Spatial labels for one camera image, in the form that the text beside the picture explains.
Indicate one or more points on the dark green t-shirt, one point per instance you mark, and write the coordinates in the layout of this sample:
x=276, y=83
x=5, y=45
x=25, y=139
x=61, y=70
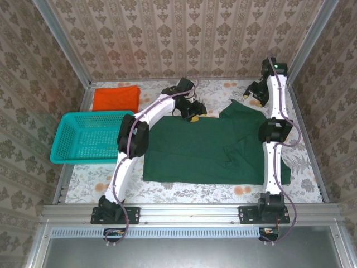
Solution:
x=195, y=150

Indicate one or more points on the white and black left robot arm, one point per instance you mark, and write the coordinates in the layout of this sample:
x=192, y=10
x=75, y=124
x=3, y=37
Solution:
x=122, y=178

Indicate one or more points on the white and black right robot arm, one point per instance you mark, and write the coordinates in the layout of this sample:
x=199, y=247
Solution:
x=272, y=167

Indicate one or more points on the floral patterned table cover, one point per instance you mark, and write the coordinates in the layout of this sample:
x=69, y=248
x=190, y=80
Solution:
x=195, y=192

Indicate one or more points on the folded orange t-shirt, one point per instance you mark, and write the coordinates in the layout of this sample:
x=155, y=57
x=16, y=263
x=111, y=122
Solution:
x=115, y=99

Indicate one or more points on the teal plastic basket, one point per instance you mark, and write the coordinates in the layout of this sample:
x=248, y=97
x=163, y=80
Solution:
x=83, y=139

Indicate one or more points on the grey metal panel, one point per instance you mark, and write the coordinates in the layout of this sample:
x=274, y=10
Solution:
x=181, y=254

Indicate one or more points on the aluminium corner post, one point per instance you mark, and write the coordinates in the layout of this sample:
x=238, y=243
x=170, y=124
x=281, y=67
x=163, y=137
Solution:
x=64, y=42
x=310, y=42

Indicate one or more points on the aluminium side rail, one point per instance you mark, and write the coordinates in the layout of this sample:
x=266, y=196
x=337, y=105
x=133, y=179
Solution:
x=62, y=185
x=315, y=167

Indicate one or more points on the long aluminium base rail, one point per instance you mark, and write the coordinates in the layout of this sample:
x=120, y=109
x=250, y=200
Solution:
x=189, y=213

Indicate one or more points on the aluminium lower frame bar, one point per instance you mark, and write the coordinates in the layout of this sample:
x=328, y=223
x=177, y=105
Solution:
x=344, y=251
x=37, y=248

